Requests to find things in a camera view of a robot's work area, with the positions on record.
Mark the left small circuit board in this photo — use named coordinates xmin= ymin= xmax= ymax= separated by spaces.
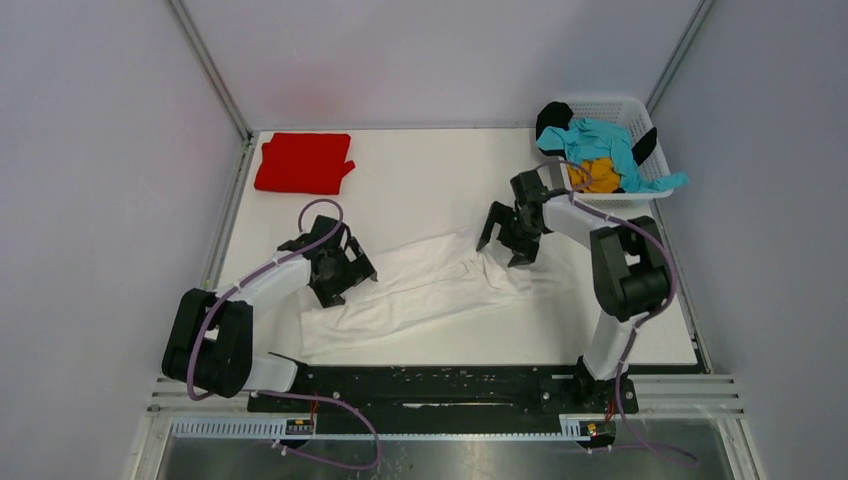
xmin=284 ymin=416 xmax=316 ymax=437

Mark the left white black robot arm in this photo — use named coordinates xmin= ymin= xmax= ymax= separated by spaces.
xmin=161 ymin=215 xmax=378 ymax=411

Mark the white t shirt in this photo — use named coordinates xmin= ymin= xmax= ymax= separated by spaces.
xmin=300 ymin=226 xmax=575 ymax=358

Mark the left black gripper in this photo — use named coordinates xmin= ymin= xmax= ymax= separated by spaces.
xmin=312 ymin=237 xmax=375 ymax=307

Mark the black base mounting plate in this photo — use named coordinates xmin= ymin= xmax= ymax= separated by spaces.
xmin=247 ymin=365 xmax=639 ymax=435

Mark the light blue t shirt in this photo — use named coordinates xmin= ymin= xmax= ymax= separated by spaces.
xmin=542 ymin=118 xmax=688 ymax=193

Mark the black t shirt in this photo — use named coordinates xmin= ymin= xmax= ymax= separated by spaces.
xmin=535 ymin=102 xmax=658 ymax=166

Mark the white slotted cable duct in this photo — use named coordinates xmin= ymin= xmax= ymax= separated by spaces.
xmin=170 ymin=415 xmax=592 ymax=442

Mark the right small circuit board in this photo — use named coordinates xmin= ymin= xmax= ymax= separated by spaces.
xmin=584 ymin=420 xmax=616 ymax=439

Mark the folded red t shirt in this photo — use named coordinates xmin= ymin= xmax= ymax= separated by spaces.
xmin=254 ymin=132 xmax=356 ymax=196

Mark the small circuit board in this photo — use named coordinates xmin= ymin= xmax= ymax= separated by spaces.
xmin=584 ymin=420 xmax=616 ymax=439
xmin=284 ymin=416 xmax=316 ymax=437

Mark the yellow t shirt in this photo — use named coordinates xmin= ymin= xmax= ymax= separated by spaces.
xmin=566 ymin=157 xmax=623 ymax=194

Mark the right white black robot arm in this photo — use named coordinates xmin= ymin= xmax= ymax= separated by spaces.
xmin=476 ymin=170 xmax=678 ymax=412

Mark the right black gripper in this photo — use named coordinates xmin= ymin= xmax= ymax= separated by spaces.
xmin=476 ymin=201 xmax=543 ymax=268

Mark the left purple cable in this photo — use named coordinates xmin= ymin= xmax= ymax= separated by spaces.
xmin=186 ymin=198 xmax=385 ymax=472

